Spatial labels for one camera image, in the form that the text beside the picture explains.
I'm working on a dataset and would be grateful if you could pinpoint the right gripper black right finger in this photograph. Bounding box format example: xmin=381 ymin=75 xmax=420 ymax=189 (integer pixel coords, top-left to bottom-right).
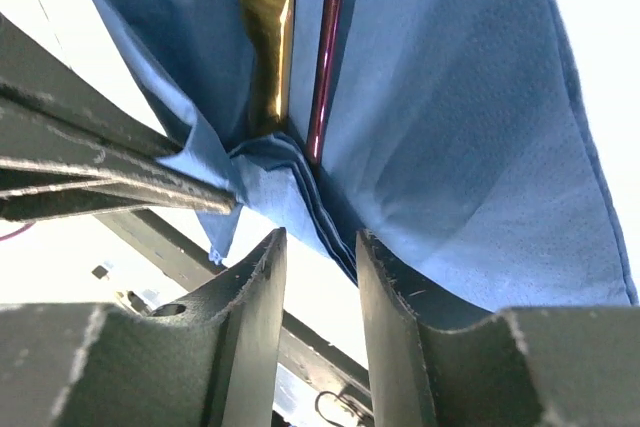
xmin=356 ymin=232 xmax=639 ymax=426

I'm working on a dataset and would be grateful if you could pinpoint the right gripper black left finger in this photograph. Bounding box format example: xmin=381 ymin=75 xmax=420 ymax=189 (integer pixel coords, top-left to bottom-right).
xmin=1 ymin=228 xmax=287 ymax=426

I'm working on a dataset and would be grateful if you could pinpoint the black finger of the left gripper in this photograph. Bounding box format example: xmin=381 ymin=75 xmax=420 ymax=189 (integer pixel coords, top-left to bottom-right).
xmin=1 ymin=17 xmax=181 ymax=158
xmin=1 ymin=159 xmax=236 ymax=222

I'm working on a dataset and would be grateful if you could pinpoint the dark blue paper napkin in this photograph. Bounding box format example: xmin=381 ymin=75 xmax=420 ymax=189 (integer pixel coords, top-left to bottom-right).
xmin=93 ymin=0 xmax=638 ymax=311

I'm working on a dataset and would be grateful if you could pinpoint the purple metal spoon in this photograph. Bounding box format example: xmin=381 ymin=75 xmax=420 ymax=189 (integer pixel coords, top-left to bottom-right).
xmin=306 ymin=0 xmax=343 ymax=167

